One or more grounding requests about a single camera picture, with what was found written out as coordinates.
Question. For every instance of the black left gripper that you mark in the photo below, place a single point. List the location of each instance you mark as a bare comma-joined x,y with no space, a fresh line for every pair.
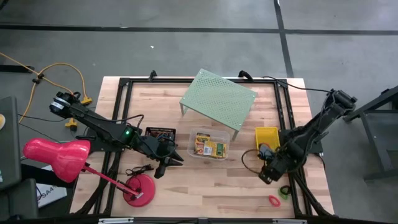
155,146

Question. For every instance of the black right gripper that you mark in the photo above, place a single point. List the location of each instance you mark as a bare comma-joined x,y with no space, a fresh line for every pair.
280,163

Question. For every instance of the black rubber band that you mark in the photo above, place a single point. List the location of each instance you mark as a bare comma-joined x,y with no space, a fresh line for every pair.
281,190

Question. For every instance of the blue rubber band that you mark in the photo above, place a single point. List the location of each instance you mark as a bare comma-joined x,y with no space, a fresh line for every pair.
161,136

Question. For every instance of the yellow plastic basket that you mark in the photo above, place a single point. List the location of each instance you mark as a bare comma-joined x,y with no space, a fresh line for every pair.
266,135

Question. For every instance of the black mesh basket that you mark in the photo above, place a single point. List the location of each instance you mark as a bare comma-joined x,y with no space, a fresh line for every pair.
149,132

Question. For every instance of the red rubber band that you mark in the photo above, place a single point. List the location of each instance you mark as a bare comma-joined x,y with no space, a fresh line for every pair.
276,203

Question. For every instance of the Crayola crayon box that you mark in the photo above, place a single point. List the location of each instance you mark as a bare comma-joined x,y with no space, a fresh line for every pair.
202,140
214,149

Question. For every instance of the clear plastic bin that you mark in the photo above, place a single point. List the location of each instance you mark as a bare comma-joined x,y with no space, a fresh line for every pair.
224,133

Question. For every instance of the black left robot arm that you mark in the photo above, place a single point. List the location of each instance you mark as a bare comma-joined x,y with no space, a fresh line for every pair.
99,126

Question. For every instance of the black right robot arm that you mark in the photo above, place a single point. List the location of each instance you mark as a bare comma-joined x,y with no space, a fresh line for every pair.
317,124

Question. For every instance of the red desk lamp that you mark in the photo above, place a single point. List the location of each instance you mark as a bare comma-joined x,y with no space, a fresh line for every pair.
62,155

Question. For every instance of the green perforated metal shelf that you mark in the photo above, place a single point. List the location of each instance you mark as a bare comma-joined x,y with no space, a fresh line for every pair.
217,98

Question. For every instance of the dark metal side table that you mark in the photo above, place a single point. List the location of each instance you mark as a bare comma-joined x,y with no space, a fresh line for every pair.
373,137

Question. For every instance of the white labelled box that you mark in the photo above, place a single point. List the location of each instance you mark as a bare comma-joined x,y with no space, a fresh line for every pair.
51,196

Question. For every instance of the grey box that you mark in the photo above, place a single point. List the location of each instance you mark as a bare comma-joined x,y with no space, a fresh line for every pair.
18,199

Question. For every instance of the grey cabinet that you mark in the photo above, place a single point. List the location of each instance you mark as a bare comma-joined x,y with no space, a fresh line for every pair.
7,140

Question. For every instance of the round yellowish object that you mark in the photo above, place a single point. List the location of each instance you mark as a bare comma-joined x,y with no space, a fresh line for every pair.
2,121

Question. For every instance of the black floor bar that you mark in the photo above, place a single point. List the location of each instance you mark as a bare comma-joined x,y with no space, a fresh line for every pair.
15,68

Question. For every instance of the silver metal bracket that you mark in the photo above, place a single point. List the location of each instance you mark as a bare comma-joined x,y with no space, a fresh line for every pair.
289,221
116,221

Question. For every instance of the black aluminium table frame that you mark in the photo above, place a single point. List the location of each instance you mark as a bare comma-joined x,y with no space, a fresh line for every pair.
161,80

